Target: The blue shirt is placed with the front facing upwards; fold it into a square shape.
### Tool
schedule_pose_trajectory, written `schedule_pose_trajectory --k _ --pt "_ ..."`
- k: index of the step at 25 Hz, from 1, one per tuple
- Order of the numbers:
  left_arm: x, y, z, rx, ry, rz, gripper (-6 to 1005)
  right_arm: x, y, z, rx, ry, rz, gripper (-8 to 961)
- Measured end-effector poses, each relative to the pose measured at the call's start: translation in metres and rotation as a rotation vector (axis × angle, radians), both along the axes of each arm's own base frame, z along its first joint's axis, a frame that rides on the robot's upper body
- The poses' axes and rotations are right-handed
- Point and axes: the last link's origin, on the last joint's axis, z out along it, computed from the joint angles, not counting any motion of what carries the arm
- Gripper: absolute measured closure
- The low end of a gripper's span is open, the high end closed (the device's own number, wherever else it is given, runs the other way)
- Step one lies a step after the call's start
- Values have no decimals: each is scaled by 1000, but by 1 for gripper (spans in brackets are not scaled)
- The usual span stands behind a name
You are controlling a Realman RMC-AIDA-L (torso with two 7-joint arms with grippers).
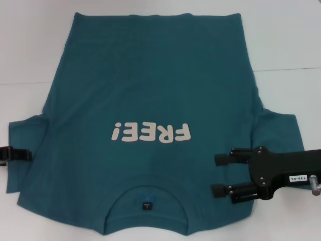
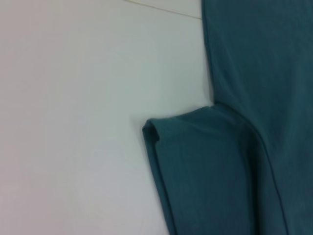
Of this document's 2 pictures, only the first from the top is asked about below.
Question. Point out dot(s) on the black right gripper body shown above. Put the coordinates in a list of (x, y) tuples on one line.
[(278, 165)]

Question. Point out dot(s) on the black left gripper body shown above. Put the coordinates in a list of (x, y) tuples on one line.
[(4, 156)]

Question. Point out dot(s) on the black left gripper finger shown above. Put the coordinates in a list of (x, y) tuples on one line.
[(22, 154)]

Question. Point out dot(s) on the blue shirt with FREE print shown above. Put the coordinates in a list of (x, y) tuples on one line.
[(155, 75)]

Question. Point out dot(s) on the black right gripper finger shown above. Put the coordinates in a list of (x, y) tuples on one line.
[(222, 160), (219, 190)]

